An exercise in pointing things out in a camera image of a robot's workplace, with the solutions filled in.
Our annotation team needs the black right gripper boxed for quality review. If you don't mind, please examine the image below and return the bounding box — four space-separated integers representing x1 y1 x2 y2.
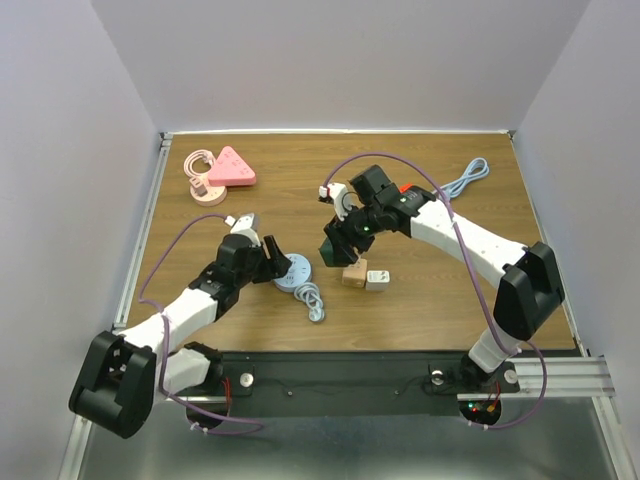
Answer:
323 200 384 266

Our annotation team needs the round light blue power socket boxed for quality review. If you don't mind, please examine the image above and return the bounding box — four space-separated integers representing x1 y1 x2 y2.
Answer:
273 253 312 293

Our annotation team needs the dark green cube socket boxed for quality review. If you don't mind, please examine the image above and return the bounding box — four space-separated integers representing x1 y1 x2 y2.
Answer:
319 237 338 268

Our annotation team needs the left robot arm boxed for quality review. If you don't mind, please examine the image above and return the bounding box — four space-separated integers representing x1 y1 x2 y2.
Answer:
68 234 291 438

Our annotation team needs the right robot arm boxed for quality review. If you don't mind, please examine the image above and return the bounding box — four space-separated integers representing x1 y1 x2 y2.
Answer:
319 165 565 390

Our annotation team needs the tan cube socket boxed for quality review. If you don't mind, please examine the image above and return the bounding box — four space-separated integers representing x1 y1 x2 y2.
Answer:
342 258 368 288

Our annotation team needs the white cube socket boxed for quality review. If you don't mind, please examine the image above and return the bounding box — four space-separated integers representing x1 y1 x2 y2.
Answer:
365 270 391 291

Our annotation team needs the pink round socket base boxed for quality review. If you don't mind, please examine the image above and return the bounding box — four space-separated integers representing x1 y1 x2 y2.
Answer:
189 174 227 207

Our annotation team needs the pink triangular power strip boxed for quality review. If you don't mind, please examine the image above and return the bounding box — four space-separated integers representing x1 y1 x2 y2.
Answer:
207 146 257 187

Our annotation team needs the light blue round socket cable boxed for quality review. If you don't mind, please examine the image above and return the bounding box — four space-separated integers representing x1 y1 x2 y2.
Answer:
293 282 327 324

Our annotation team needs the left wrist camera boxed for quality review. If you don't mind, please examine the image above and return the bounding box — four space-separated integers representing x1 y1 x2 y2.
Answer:
224 213 261 246

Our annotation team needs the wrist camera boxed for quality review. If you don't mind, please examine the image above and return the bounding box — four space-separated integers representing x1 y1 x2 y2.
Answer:
318 183 357 221
224 213 261 246

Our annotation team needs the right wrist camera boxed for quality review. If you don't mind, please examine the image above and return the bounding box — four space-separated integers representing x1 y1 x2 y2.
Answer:
318 183 357 221

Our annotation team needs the pink coiled cable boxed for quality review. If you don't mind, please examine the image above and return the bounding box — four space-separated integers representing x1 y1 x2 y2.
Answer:
183 151 217 179

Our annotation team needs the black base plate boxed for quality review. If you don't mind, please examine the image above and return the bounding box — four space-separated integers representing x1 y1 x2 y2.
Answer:
164 349 521 419

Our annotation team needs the light blue strip cable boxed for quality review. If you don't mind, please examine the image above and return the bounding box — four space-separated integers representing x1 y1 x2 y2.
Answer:
433 157 490 199

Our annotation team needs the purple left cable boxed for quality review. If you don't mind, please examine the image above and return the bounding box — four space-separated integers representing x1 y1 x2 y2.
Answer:
138 213 264 436

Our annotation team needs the purple cable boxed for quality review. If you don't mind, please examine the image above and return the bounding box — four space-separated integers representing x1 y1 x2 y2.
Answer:
324 151 550 431
138 213 264 436

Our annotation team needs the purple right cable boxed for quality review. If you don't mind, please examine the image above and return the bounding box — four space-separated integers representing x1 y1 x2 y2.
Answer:
324 151 550 431

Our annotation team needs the aluminium rail frame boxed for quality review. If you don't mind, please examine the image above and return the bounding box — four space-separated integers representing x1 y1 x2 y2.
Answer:
82 133 617 479

